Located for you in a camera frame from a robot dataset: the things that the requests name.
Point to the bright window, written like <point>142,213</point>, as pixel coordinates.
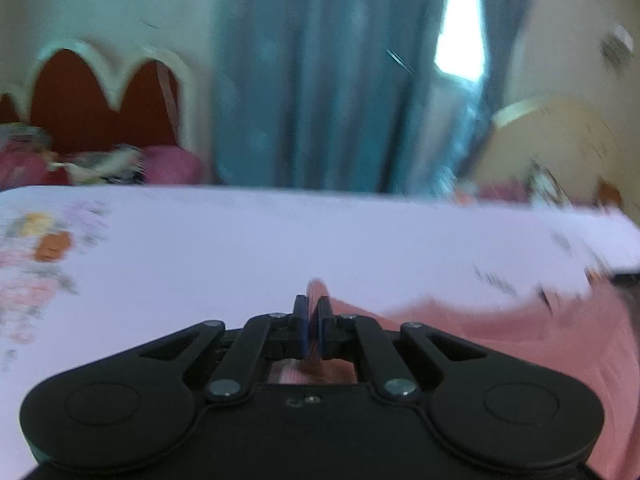
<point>460,25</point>

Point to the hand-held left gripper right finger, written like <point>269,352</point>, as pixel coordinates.
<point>323,332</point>

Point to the red and white headboard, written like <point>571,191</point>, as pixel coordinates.
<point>75,105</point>

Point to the white patterned pillow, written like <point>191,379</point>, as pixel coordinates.
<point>549,182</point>

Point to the pink long-sleeved sweater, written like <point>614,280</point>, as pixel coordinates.
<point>525,340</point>

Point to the cream arched headboard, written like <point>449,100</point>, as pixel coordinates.
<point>555,135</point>

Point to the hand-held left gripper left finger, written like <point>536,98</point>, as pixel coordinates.
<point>301,332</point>

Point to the glass wall lamp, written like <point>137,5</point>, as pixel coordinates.
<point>617,47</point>

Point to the magenta pillow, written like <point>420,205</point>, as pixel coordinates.
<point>172,165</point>

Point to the floral white bed sheet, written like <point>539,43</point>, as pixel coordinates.
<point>200,250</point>

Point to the orange patterned pillow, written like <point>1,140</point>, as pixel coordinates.
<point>609,194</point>

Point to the wide blue curtain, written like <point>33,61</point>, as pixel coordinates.
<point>320,75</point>

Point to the narrow blue curtain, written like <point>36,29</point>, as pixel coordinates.
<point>500,50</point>

